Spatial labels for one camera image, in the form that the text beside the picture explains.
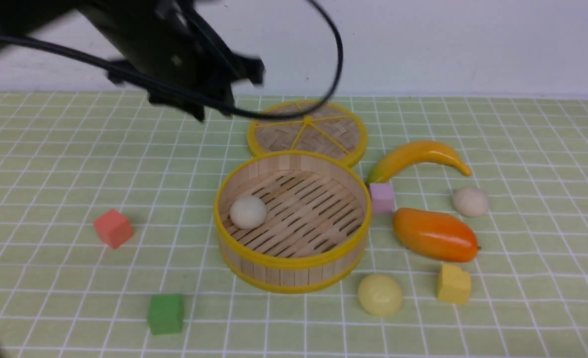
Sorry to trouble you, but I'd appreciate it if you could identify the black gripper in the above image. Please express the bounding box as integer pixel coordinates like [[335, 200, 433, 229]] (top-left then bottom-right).
[[78, 0, 265, 105]]

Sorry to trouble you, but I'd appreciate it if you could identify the white bun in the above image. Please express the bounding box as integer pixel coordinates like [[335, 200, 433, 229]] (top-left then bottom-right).
[[229, 196, 268, 230], [452, 186, 490, 218]]

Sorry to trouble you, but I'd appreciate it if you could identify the yellow bun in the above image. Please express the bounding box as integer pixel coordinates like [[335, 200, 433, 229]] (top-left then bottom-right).
[[357, 273, 404, 317]]

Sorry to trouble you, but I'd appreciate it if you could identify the woven bamboo steamer lid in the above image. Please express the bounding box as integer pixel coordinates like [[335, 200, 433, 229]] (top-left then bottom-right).
[[247, 103, 368, 167]]

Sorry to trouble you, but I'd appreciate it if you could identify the bamboo steamer tray yellow rim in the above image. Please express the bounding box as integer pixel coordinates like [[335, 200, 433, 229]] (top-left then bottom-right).
[[213, 151, 372, 294]]

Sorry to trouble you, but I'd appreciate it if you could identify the red foam cube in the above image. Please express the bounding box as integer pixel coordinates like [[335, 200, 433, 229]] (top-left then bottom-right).
[[93, 209, 134, 249]]

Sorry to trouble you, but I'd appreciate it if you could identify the green checkered tablecloth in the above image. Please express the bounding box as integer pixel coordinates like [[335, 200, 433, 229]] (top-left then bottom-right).
[[0, 92, 588, 358]]

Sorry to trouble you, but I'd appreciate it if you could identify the pink foam cube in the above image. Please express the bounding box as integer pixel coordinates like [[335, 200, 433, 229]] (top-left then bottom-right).
[[369, 182, 395, 214]]

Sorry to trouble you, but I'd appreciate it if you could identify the yellow toy banana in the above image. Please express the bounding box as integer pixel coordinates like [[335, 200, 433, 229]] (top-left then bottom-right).
[[365, 141, 472, 185]]

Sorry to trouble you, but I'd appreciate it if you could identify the green foam cube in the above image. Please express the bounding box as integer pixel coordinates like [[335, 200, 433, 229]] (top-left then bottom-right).
[[147, 294, 184, 335]]

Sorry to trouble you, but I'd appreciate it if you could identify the orange toy mango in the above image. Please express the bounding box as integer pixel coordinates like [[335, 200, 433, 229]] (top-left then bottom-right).
[[392, 207, 481, 263]]

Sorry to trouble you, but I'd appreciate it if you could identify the yellow foam block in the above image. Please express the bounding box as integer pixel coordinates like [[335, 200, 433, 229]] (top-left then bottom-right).
[[436, 263, 472, 305]]

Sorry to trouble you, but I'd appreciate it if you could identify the black cable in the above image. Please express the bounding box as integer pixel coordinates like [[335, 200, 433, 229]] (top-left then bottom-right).
[[0, 0, 345, 121]]

